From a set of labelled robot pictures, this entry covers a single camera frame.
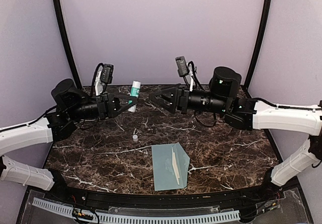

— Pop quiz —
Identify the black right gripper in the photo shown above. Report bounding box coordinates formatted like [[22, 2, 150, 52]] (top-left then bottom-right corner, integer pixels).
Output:
[[149, 83, 229, 114]]

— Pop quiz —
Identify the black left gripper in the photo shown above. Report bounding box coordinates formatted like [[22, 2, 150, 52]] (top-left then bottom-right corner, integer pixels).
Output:
[[67, 91, 139, 121]]

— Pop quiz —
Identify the white green glue stick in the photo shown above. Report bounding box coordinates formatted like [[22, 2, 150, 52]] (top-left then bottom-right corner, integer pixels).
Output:
[[128, 81, 141, 112]]

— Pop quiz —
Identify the small white glue cap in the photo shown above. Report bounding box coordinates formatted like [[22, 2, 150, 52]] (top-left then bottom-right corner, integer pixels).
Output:
[[132, 134, 138, 142]]

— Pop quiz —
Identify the light blue paper envelope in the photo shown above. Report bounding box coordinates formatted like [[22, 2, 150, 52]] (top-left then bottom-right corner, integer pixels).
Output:
[[151, 143, 190, 191]]

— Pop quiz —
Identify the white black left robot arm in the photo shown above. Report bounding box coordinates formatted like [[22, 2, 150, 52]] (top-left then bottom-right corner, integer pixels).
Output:
[[1, 79, 138, 202]]

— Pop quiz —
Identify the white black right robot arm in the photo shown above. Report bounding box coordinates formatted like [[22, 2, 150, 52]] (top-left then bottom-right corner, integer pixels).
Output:
[[149, 66, 321, 201]]

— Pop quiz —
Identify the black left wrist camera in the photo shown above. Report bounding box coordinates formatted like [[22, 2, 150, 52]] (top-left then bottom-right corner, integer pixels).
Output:
[[100, 64, 114, 84]]

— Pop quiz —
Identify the black front table rail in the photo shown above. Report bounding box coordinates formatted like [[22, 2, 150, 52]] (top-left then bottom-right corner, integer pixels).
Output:
[[46, 185, 275, 210]]

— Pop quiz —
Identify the white slotted cable duct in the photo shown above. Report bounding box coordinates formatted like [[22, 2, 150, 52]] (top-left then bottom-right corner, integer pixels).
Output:
[[32, 197, 240, 223]]

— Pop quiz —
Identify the black left corner frame post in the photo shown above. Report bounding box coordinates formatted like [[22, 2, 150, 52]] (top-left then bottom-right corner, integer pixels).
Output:
[[53, 0, 83, 89]]

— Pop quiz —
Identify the black corner frame post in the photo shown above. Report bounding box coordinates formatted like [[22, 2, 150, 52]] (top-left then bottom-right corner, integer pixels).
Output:
[[53, 0, 83, 89], [244, 0, 271, 91]]

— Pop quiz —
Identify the black right corner frame post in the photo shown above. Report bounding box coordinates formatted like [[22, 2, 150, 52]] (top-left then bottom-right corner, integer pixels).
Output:
[[244, 0, 271, 91]]

